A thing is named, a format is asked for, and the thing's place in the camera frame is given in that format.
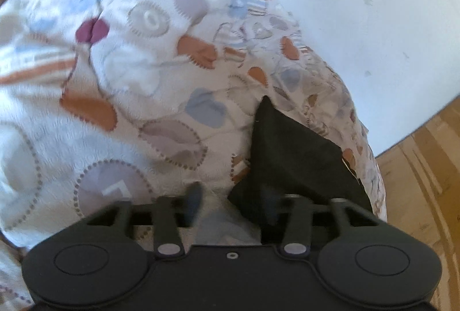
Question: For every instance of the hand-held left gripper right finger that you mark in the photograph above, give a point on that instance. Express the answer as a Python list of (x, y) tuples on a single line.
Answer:
[(270, 208)]

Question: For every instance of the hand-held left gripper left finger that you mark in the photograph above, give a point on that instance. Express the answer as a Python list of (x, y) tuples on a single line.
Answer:
[(193, 205)]

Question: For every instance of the black long-sleeve shirt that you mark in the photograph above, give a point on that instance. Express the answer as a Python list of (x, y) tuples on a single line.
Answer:
[(287, 160)]

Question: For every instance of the patterned quilt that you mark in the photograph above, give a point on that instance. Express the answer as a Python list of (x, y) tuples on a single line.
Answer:
[(125, 81)]

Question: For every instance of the wooden board panel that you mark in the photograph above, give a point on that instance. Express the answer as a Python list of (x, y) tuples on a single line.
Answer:
[(424, 188)]

